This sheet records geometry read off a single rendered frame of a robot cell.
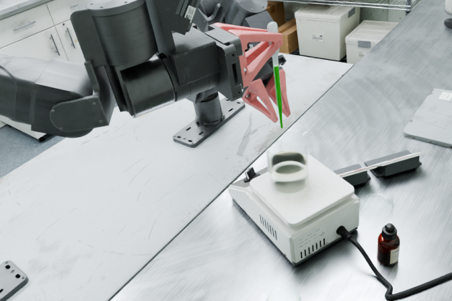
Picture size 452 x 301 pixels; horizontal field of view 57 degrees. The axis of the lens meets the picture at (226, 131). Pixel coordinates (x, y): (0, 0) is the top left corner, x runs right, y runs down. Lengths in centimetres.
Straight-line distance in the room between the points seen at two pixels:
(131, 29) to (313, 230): 38
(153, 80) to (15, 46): 245
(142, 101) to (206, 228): 35
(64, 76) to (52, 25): 250
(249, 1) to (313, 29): 230
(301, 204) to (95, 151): 56
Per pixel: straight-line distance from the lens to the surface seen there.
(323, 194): 64
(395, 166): 80
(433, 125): 94
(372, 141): 90
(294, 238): 61
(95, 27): 43
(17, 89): 46
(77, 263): 77
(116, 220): 81
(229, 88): 46
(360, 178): 78
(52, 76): 47
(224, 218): 75
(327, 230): 65
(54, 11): 298
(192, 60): 45
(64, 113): 46
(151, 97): 45
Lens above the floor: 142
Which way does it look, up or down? 33 degrees down
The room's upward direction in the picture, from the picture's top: 11 degrees counter-clockwise
